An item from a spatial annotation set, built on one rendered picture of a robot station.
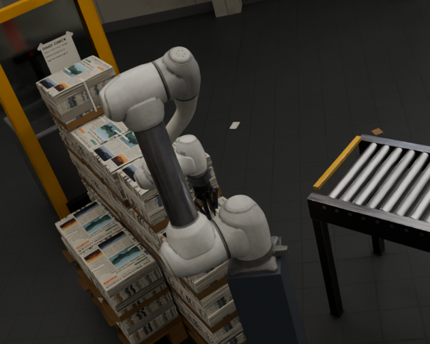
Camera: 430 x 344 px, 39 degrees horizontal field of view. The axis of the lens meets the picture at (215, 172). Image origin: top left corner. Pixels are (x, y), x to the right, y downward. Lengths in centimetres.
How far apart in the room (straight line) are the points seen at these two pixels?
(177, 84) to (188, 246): 55
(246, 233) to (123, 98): 64
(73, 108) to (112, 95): 156
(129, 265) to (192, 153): 94
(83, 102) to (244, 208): 156
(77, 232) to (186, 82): 175
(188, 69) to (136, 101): 18
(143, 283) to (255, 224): 111
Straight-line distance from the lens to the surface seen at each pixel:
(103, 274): 311
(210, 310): 284
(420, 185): 282
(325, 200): 279
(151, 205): 274
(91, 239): 336
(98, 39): 394
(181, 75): 186
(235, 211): 209
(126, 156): 300
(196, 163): 236
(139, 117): 186
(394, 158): 300
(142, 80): 184
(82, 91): 339
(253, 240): 213
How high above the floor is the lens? 256
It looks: 34 degrees down
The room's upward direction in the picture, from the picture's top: 17 degrees counter-clockwise
